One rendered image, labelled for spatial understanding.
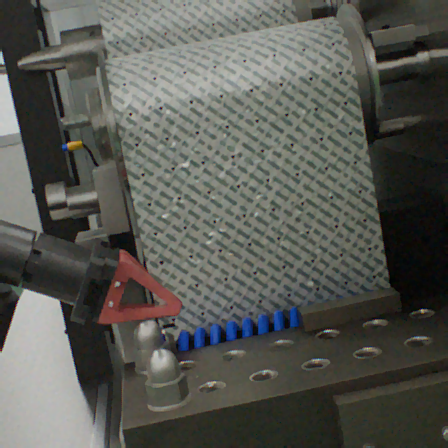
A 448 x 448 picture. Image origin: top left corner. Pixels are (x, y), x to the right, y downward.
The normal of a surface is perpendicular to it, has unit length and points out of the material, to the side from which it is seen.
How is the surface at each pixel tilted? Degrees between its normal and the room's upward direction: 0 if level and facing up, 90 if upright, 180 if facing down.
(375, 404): 90
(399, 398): 90
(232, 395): 0
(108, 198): 90
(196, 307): 90
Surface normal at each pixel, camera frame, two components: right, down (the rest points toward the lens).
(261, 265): 0.11, 0.15
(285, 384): -0.18, -0.97
